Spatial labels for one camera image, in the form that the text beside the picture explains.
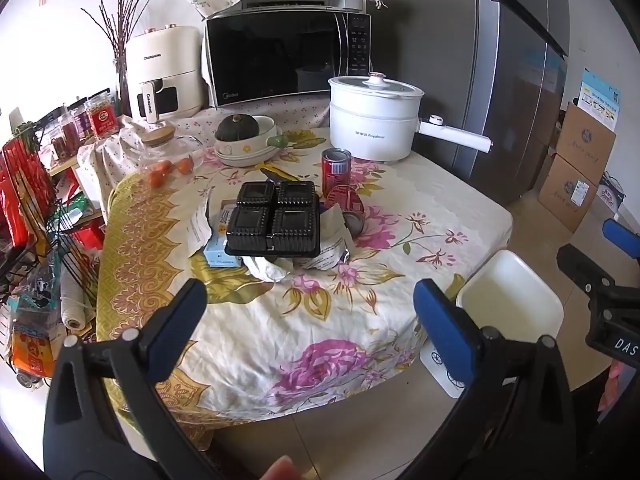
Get person's left hand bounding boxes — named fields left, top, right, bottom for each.
left=250, top=455, right=296, bottom=480

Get cream air fryer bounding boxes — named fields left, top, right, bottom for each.
left=124, top=25, right=205, bottom=125

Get red drink can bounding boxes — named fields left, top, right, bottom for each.
left=321, top=148, right=352, bottom=198

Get orange plastic bag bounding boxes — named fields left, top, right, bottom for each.
left=10, top=330, right=56, bottom=378

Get dark green pumpkin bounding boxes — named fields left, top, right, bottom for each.
left=215, top=114, right=261, bottom=142

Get yellow wrapper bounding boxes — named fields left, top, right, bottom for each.
left=260, top=160, right=296, bottom=182

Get white ceramic bowl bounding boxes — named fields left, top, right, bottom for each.
left=214, top=116, right=288, bottom=168

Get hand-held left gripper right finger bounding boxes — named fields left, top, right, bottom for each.
left=400, top=279, right=577, bottom=480

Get printed white box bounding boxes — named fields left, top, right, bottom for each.
left=597, top=172, right=627, bottom=221

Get small-flowered white cloth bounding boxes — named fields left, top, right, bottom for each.
left=76, top=92, right=331, bottom=206

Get blue and white poster board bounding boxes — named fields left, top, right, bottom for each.
left=577, top=67, right=623, bottom=121

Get person's right hand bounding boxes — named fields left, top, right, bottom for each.
left=606, top=360, right=640, bottom=413

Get glass jar with wooden lid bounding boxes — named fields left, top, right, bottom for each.
left=137, top=127, right=205, bottom=186

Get light blue small box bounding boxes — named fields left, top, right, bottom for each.
left=203, top=200, right=246, bottom=268

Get white twine roll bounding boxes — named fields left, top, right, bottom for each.
left=60, top=255, right=96, bottom=331

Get black plastic tray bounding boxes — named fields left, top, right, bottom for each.
left=225, top=181, right=322, bottom=258

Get grey refrigerator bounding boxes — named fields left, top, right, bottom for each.
left=452, top=0, right=571, bottom=208

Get white electric pot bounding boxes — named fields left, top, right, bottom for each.
left=327, top=72, right=493, bottom=164

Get red label jar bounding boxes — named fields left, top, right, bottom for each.
left=84, top=89, right=121, bottom=138

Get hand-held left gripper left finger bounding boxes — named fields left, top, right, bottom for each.
left=44, top=278, right=223, bottom=480

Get cardboard box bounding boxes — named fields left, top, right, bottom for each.
left=537, top=152, right=598, bottom=233
left=556, top=101, right=617, bottom=186

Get dried branches in vase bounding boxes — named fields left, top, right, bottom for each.
left=81, top=0, right=156, bottom=116

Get clear jar of red snacks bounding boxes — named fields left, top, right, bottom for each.
left=56, top=110, right=81, bottom=157

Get white paper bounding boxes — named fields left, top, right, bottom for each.
left=241, top=255, right=293, bottom=283

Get red packets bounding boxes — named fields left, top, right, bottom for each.
left=0, top=137, right=56, bottom=261

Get black microwave oven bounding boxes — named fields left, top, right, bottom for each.
left=202, top=0, right=373, bottom=108

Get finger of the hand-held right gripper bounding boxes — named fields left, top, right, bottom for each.
left=556, top=244, right=617, bottom=306
left=602, top=219, right=640, bottom=261

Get white paper scraps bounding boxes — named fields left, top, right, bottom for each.
left=300, top=205, right=353, bottom=272

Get black wire rack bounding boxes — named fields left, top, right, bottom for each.
left=0, top=125, right=101, bottom=376

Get white paper receipt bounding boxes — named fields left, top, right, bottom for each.
left=186, top=199, right=223, bottom=257

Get white plastic bin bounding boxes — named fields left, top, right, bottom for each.
left=419, top=250, right=565, bottom=400

